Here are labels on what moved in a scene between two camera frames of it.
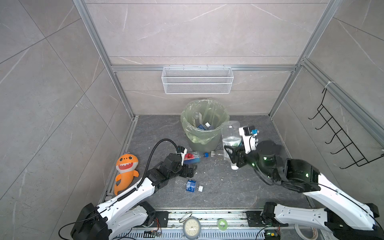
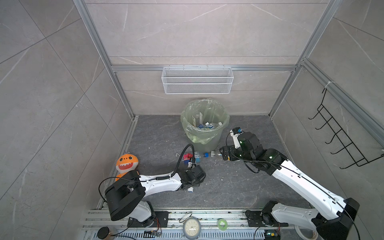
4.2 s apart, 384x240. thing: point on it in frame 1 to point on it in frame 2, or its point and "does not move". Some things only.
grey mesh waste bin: (202, 120) does not move
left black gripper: (186, 173) to (198, 184)
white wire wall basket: (197, 80) does not move
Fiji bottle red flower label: (192, 158) does not move
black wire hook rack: (357, 156) does not move
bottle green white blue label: (231, 136) to (210, 126)
